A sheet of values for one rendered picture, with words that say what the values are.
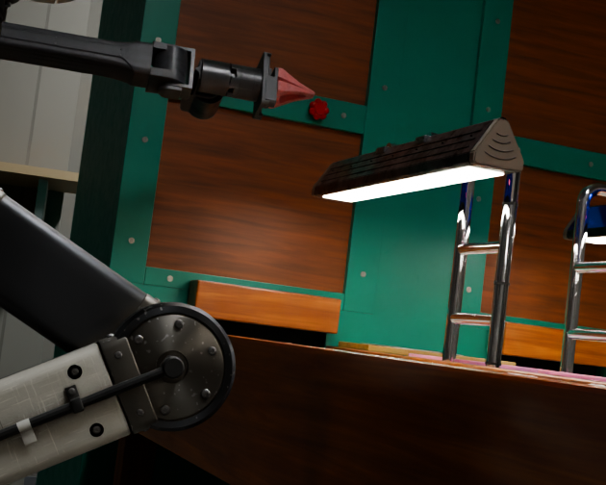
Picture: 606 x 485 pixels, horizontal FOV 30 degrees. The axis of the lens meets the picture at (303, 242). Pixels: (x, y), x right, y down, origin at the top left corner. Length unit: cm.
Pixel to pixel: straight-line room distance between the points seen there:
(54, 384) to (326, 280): 127
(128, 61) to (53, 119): 247
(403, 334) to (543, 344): 31
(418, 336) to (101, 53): 93
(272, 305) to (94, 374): 112
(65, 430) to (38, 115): 331
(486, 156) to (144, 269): 85
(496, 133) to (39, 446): 79
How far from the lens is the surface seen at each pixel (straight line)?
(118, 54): 191
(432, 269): 242
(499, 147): 159
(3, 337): 432
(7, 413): 112
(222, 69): 193
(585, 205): 211
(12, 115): 437
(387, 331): 236
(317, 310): 223
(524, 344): 245
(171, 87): 191
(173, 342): 112
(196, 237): 223
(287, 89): 194
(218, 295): 217
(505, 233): 184
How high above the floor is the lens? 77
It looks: 5 degrees up
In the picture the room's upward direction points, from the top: 7 degrees clockwise
